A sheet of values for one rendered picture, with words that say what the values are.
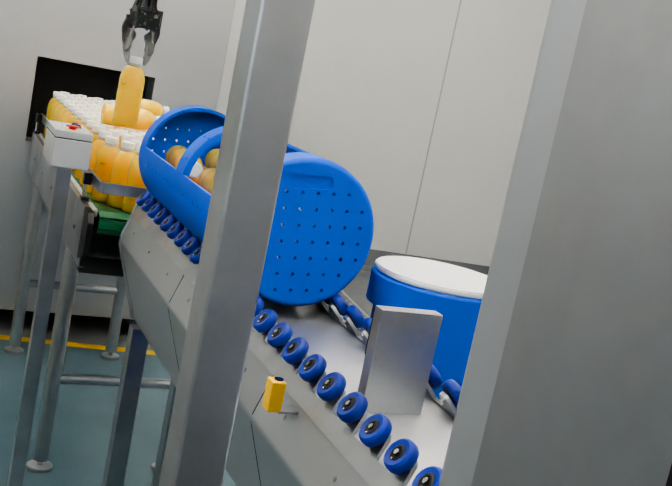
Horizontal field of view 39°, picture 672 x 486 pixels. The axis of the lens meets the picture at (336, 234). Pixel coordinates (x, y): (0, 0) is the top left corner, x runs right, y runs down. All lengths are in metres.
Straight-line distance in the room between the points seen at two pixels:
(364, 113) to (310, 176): 5.28
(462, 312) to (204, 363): 0.84
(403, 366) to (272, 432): 0.23
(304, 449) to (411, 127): 5.88
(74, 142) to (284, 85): 1.65
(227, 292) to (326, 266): 0.74
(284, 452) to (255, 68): 0.61
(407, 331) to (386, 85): 5.74
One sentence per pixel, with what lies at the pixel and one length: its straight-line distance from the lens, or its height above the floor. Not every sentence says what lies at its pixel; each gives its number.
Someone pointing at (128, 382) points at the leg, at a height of 0.48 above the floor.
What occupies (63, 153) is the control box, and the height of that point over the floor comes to 1.04.
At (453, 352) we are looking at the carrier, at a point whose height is 0.92.
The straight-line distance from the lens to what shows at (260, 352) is 1.60.
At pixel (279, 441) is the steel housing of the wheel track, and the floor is 0.85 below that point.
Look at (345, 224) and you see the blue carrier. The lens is 1.80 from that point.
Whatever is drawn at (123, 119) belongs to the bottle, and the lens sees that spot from 2.65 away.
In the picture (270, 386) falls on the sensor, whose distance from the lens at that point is 1.40.
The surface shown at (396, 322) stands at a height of 1.07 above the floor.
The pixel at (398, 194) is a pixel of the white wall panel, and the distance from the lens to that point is 7.20.
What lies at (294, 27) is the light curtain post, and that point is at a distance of 1.05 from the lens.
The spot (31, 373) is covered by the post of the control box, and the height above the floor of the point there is 0.39.
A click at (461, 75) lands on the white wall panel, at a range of 7.27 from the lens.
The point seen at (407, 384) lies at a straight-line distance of 1.42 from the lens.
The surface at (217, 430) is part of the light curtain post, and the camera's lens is 1.14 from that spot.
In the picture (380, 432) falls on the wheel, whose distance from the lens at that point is 1.22.
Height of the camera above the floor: 1.39
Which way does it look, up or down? 9 degrees down
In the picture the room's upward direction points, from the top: 12 degrees clockwise
